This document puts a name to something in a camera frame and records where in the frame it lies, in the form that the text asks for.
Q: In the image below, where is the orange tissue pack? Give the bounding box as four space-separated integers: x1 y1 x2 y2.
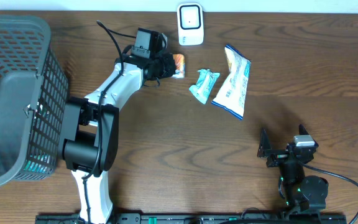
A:
172 54 185 78

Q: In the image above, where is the teal wrapper pack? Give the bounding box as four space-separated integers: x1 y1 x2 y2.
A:
189 69 220 105

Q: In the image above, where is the white blue snack bag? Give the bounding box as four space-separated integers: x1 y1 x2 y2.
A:
211 44 251 120

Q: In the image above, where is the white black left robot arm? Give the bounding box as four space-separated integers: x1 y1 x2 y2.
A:
58 28 176 223

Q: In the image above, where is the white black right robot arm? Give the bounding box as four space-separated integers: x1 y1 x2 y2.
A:
257 125 328 218

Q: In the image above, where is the white barcode scanner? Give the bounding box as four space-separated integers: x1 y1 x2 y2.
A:
177 2 204 46

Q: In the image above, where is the grey plastic mesh basket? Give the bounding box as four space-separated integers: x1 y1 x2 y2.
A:
0 15 69 186

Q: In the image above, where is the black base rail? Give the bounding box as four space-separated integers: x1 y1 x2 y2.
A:
35 212 348 224

